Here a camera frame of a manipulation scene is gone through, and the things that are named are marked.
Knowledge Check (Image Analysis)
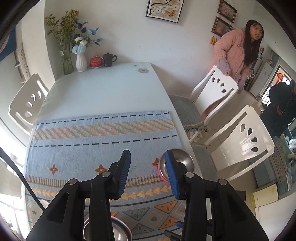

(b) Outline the light blue patterned mat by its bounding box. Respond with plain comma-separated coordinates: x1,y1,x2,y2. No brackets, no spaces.
25,110,186,240

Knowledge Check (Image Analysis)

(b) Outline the framed flower picture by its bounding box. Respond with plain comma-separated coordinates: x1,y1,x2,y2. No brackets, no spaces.
146,0,184,23

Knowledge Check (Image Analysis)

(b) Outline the white floral plate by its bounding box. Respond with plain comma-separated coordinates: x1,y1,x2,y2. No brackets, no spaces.
29,199,50,225

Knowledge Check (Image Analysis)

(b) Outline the small framed picture lower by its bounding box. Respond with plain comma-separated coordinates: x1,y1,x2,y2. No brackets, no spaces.
211,17,232,37

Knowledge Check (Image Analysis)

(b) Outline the white ribbed flower vase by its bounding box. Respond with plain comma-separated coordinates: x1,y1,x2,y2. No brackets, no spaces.
76,53,87,72

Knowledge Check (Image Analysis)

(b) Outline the pink steel bowl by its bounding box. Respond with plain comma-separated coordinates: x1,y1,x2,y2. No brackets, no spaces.
158,148,195,185

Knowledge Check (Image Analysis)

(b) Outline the white chair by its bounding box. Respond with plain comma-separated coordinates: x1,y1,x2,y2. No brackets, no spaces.
205,105,274,181
8,74,49,135
189,64,240,143

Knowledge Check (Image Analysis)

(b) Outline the white chair near right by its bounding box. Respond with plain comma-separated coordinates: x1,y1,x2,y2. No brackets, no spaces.
205,105,274,181

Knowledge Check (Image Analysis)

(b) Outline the woman in pink coat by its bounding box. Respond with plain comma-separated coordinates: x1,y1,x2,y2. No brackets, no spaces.
207,20,264,93

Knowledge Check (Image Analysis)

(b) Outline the white chair far right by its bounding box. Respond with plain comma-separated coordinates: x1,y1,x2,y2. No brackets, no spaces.
189,64,240,143

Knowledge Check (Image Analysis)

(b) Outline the white chair left side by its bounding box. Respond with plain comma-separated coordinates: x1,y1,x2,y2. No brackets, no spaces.
8,74,49,135

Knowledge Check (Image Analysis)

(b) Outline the blue steel bowl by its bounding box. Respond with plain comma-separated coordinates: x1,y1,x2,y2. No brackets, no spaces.
83,216,132,241

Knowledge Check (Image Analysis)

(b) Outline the small framed picture upper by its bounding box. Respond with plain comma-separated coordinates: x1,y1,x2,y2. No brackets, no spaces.
217,0,237,23

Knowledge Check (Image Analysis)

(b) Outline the dark mug with lid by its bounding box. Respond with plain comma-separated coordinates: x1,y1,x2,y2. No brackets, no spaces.
103,53,117,67

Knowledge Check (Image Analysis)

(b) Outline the small framed picture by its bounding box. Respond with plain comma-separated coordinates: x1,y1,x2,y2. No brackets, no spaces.
211,17,232,37
217,0,237,23

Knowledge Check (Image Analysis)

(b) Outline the person in dark clothes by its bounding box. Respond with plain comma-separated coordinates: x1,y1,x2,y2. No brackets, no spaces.
260,80,295,138

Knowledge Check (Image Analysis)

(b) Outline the grey seat cushion far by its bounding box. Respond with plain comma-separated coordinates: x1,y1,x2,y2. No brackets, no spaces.
169,95,205,133

